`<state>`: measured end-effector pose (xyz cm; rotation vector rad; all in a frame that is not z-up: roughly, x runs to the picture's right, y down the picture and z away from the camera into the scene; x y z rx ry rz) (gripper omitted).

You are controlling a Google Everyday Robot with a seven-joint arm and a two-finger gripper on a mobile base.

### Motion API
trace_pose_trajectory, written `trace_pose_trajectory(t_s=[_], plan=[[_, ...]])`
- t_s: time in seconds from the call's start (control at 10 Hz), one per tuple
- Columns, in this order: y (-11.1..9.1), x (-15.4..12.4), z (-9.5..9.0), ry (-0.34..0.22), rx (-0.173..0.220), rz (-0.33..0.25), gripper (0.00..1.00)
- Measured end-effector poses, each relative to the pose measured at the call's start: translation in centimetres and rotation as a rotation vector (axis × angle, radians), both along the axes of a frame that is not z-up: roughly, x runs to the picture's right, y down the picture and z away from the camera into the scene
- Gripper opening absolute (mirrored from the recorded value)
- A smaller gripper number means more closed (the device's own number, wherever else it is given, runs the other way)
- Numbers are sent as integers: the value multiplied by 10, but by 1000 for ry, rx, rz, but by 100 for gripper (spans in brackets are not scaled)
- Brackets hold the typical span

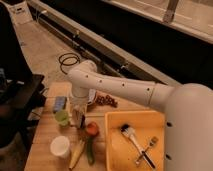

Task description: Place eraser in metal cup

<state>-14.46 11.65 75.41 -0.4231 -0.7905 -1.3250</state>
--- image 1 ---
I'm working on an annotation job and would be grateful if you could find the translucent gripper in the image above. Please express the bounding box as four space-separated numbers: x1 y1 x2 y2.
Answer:
70 95 88 125

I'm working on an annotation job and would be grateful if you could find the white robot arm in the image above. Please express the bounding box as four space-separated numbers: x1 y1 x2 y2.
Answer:
68 60 213 171

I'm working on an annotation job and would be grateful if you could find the green plastic cup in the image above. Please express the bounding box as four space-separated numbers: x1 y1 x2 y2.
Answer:
55 110 69 126

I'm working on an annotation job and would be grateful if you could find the white cup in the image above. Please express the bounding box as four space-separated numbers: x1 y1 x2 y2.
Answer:
50 136 70 158

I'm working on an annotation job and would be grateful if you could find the brown bowl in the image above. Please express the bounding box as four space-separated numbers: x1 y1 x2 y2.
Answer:
86 90 99 108

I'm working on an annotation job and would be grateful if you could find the blue sponge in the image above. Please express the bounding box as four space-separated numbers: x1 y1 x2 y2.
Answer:
53 96 67 113

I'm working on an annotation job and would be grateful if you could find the white cloth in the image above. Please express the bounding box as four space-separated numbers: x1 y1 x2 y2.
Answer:
87 89 98 104

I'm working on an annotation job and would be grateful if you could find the bunch of red grapes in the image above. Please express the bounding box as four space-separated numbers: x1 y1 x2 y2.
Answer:
96 95 118 108

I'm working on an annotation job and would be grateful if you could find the orange toy fruit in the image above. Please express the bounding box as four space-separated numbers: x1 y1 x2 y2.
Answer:
86 122 99 136

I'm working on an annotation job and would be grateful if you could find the green toy cucumber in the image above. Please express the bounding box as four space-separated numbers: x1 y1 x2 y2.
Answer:
86 136 95 165

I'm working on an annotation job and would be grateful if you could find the yellow toy corn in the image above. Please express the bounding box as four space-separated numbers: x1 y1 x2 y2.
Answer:
69 140 85 170

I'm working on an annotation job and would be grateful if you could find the black chair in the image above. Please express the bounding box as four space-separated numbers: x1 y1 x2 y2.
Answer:
0 2 46 148

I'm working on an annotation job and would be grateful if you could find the yellow plastic bin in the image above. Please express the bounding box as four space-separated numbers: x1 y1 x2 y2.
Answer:
105 111 164 171

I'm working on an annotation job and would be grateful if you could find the black cable coil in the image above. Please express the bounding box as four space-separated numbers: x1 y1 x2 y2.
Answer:
58 52 82 75

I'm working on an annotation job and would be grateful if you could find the black handled knife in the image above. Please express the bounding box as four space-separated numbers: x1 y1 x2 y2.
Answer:
142 151 156 169

